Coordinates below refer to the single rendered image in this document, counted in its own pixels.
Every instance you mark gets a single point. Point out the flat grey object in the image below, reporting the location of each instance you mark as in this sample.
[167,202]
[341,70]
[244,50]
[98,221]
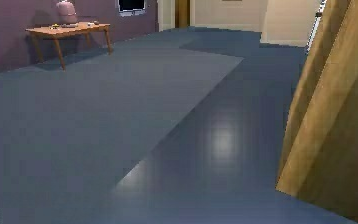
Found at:
[69,25]

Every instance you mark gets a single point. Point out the light brown wooden cupboard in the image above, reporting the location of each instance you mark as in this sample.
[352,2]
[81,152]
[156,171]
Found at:
[333,110]

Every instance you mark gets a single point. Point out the orange wooden table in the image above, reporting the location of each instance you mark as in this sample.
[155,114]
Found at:
[67,30]

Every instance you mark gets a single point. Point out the brown wooden room door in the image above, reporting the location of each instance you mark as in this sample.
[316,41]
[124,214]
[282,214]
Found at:
[182,12]

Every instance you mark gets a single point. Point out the small yellow object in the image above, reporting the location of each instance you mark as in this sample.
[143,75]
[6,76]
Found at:
[55,26]

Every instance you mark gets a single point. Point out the small white object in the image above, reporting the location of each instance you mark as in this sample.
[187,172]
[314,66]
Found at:
[91,23]

